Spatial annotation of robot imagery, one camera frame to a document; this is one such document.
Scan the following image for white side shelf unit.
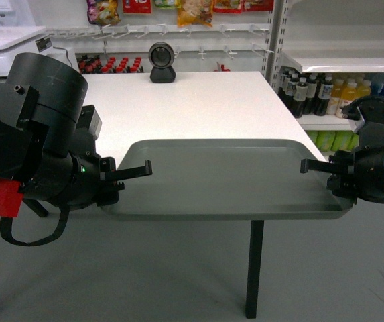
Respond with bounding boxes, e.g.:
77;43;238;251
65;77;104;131
267;0;384;162

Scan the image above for red capped soy sauce bottles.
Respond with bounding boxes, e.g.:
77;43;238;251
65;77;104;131
76;55;144;74

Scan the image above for grey silver serving tray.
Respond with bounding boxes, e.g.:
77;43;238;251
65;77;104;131
105;139;353;221

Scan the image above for black round scanner camera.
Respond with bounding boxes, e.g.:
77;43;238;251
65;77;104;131
149;42;176;83

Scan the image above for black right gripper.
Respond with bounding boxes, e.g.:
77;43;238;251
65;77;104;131
300;97;384;203

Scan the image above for black cable loop left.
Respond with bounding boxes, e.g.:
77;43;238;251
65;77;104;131
0;204;68;247

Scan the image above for purple snack bag hanging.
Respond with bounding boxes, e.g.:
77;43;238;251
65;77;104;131
86;0;121;26

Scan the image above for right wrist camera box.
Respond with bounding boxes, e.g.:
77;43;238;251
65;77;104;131
342;105;365;134

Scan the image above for yellow juice bottle side shelf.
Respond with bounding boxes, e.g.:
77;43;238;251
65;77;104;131
326;77;371;118

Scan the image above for red snack bag right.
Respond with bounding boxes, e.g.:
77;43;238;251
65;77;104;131
214;0;275;14

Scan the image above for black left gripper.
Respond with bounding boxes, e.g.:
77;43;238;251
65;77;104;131
19;105;153;211

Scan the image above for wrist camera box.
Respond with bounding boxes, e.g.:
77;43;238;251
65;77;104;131
342;105;365;134
88;105;103;140

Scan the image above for white peg hook rack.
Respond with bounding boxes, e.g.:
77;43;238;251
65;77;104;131
47;23;274;60

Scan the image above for red snack bag hanging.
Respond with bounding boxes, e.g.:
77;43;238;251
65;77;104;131
122;0;152;14

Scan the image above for green packs lower shelf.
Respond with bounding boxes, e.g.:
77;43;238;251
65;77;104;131
306;131;359;152

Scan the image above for dark bottle on side shelf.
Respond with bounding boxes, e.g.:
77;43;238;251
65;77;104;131
277;68;333;119

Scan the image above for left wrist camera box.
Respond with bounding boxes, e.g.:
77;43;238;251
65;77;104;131
88;105;103;140

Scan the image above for white cash register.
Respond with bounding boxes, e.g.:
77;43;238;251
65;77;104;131
0;26;78;78

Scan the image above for yellow snack bag hanging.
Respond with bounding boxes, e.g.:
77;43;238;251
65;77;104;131
177;0;214;27

